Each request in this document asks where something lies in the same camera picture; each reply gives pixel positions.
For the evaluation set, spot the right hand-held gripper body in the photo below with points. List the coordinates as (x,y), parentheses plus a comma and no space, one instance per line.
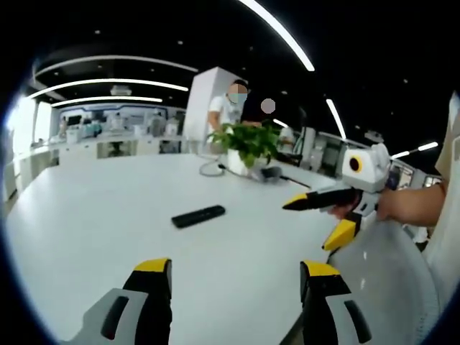
(364,169)

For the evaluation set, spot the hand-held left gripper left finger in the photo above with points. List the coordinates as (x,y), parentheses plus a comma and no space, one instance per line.
(143,305)

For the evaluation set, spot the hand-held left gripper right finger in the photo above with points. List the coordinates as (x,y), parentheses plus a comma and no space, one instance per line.
(323,305)

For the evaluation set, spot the black remote control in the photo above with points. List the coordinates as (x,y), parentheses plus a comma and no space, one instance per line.
(198,216)

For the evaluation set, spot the person's right hand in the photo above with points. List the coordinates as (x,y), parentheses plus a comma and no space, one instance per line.
(386,206)

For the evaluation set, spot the small grey device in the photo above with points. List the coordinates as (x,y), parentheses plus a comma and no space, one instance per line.
(270,173)

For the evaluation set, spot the white office chair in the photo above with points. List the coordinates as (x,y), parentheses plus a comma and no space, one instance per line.
(388,280)

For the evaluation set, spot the person's white shirt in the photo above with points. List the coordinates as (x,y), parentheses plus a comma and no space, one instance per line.
(445,201)

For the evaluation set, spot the white plant pot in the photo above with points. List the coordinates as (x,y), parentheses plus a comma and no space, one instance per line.
(237,161)

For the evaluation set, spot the green potted plant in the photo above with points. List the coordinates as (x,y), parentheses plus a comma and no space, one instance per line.
(248,142)

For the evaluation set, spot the white pillar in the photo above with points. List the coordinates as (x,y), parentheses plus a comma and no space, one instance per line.
(205,104)

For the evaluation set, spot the white counter with cabinets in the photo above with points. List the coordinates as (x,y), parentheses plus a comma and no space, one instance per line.
(104,143)

